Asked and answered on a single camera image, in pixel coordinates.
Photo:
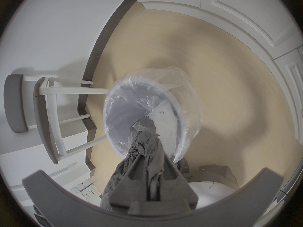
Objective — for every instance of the crumpled white printed paper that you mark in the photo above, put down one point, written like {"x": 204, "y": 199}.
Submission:
{"x": 165, "y": 124}

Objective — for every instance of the clear plastic bag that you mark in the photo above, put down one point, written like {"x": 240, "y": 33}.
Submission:
{"x": 189, "y": 98}

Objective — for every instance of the white wardrobe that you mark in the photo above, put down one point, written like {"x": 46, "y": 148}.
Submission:
{"x": 236, "y": 8}

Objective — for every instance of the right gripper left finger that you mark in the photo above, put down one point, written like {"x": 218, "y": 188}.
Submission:
{"x": 132, "y": 185}

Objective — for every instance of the white trash bin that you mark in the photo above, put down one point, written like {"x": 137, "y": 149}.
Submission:
{"x": 118, "y": 117}

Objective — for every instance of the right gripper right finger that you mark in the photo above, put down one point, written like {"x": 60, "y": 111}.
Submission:
{"x": 175, "y": 185}

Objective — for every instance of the white chair with grey pads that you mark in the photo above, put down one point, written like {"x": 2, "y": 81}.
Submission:
{"x": 14, "y": 103}

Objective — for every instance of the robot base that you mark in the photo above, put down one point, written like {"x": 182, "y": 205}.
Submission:
{"x": 213, "y": 190}

